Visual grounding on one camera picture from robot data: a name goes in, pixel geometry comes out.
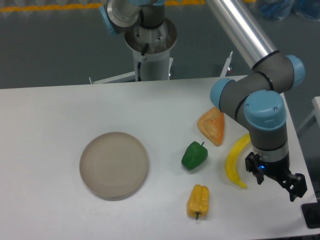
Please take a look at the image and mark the blue plastic bags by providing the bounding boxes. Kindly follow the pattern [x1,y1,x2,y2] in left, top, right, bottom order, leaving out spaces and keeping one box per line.
[254,0,320,22]

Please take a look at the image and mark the green bell pepper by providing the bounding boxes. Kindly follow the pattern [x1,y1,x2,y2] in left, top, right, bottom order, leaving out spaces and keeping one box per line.
[181,141,208,171]

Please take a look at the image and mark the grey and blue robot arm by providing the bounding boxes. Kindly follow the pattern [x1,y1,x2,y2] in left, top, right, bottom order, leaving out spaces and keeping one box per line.
[99,0,307,201]

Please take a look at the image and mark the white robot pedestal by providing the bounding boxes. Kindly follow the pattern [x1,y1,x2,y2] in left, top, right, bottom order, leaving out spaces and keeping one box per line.
[92,18,177,84]

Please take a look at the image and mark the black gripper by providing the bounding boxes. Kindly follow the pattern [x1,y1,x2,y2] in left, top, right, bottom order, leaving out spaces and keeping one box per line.
[245,152,308,202]

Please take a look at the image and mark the beige round plate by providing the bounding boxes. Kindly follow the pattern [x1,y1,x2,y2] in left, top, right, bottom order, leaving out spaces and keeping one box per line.
[79,132,149,201]

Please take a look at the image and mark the yellow banana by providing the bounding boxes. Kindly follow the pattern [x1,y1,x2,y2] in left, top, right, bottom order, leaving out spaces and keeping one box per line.
[224,133,251,189]

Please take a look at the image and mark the yellow bell pepper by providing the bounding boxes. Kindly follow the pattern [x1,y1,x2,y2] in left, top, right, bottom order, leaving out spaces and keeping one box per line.
[186,184,210,220]

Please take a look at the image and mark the black device at table edge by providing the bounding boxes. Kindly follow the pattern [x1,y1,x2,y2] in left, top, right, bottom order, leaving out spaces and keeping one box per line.
[301,202,320,229]

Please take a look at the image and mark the orange toast slice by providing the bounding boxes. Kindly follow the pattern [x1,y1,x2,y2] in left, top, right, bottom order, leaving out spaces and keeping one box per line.
[197,107,225,147]

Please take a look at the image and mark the black cable on pedestal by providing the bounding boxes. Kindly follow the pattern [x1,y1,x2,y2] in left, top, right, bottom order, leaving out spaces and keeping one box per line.
[136,42,150,82]

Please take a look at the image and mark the white frame bracket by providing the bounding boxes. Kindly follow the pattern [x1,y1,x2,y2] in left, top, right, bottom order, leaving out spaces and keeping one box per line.
[220,51,233,78]

